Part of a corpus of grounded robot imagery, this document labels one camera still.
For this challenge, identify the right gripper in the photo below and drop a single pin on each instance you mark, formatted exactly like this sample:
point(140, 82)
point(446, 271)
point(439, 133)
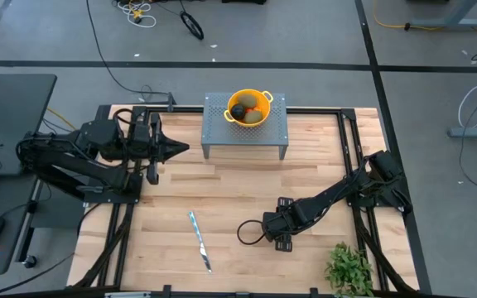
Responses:
point(282, 225)

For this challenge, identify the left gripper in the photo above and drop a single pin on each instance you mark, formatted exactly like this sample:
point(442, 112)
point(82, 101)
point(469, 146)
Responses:
point(141, 142)

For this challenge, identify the dark avocado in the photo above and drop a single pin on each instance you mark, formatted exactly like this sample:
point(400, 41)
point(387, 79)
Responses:
point(237, 111)

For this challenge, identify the yellow plastic colander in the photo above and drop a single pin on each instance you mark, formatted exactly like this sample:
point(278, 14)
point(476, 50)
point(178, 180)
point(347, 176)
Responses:
point(264, 102)

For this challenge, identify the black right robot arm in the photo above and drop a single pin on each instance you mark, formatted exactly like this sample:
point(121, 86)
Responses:
point(338, 192)

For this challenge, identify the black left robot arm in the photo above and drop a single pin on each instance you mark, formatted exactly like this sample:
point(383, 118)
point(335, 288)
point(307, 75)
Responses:
point(77, 165)

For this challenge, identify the grey perforated metal shelf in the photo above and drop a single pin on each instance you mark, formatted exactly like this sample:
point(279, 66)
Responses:
point(222, 132)

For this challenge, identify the green artificial plant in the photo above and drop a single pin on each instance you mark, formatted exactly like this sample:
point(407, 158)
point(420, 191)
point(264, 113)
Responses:
point(348, 271)

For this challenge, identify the silver table knife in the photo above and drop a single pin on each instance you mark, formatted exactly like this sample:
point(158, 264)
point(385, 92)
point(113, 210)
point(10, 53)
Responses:
point(200, 242)

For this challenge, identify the silver aluminium bar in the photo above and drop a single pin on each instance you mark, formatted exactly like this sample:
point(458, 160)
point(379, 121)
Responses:
point(126, 295)

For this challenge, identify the black desk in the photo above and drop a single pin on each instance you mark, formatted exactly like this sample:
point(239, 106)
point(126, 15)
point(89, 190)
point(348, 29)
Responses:
point(15, 124)

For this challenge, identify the black equipment base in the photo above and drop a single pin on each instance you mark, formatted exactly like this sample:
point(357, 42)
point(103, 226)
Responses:
point(242, 1)

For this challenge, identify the grey desk mat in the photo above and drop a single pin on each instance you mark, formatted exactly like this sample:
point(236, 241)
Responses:
point(11, 207)

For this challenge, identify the black caster wheel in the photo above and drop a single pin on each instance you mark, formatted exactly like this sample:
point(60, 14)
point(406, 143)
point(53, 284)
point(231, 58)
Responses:
point(30, 261)

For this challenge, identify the black aluminium rig frame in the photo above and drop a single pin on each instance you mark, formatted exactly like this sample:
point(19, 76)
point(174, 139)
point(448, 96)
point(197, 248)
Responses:
point(317, 111)

